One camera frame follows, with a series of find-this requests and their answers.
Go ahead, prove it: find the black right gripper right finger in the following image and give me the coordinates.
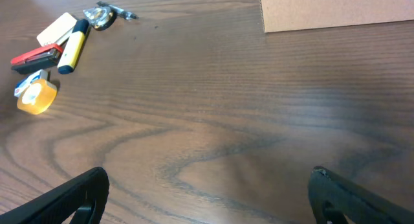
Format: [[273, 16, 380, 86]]
[[307, 166, 413, 224]]

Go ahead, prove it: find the yellow clear tape roll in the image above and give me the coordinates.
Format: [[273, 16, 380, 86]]
[[17, 78, 58, 115]]

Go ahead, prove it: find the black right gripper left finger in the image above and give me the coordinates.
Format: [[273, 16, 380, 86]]
[[1, 167, 109, 224]]

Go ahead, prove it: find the correction tape dispenser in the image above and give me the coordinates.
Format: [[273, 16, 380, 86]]
[[83, 6, 116, 31]]

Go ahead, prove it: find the red black stapler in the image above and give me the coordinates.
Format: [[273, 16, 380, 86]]
[[10, 43, 63, 74]]

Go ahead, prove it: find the yellow sticky note pad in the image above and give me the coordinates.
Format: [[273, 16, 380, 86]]
[[36, 12, 77, 46]]

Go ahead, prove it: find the yellow highlighter marker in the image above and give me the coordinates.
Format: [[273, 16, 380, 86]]
[[58, 19, 89, 74]]

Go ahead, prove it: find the black pen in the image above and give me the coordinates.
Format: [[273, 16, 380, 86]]
[[96, 1, 139, 20]]

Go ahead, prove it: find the blue white staples box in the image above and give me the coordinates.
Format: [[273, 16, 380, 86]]
[[14, 69, 49, 98]]

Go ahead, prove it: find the brown cardboard box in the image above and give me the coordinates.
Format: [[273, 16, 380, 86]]
[[261, 0, 413, 32]]

